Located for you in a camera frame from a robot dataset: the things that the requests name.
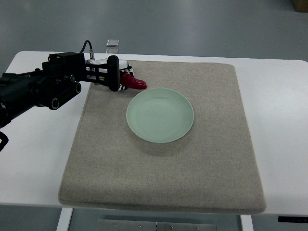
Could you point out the white table leg right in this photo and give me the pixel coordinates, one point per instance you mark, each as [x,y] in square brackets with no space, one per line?
[246,223]

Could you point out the red chili pepper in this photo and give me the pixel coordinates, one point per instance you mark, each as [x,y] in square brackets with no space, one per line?
[131,82]

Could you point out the cardboard box corner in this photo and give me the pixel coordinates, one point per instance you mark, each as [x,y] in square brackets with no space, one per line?
[300,5]

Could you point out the beige felt mat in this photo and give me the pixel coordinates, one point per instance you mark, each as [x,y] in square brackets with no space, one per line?
[211,169]

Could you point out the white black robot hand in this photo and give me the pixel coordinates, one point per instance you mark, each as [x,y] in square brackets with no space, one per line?
[124,67]

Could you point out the pale green plate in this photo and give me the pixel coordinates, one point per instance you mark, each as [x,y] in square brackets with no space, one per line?
[160,115]

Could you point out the white table leg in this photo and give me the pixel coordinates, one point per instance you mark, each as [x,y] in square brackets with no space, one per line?
[246,223]
[64,219]

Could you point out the white table leg left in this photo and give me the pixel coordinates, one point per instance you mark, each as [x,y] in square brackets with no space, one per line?
[64,219]

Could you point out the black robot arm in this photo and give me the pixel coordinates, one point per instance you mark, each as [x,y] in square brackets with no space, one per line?
[57,82]

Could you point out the black table control panel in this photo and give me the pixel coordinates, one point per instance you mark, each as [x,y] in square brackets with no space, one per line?
[290,219]

